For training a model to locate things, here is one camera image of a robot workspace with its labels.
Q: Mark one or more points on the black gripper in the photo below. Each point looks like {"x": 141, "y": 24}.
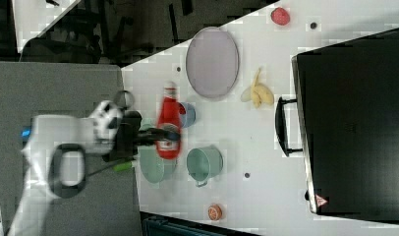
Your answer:
{"x": 128, "y": 131}

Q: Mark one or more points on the red plush ketchup bottle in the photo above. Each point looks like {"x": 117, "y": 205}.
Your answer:
{"x": 169, "y": 120}

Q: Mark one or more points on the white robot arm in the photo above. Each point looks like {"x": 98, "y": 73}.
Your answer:
{"x": 57, "y": 149}

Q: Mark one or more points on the green oval strainer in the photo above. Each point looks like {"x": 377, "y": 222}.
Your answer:
{"x": 154, "y": 168}

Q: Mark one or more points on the green round toy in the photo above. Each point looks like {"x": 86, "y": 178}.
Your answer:
{"x": 124, "y": 166}

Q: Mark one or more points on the blue bowl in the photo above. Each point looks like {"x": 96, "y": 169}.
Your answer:
{"x": 187, "y": 114}

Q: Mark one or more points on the green metal cup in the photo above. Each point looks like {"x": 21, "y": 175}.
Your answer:
{"x": 204, "y": 163}

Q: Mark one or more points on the orange slice toy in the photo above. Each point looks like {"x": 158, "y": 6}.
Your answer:
{"x": 214, "y": 212}

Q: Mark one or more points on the grey round plate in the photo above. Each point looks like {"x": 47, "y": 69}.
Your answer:
{"x": 212, "y": 62}

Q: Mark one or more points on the peeled banana toy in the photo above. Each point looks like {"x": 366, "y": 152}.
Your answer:
{"x": 257, "y": 93}

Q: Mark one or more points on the red strawberry toy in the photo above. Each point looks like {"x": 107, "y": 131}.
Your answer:
{"x": 280, "y": 16}

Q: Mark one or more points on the silver black toaster oven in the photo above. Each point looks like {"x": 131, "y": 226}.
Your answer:
{"x": 347, "y": 98}

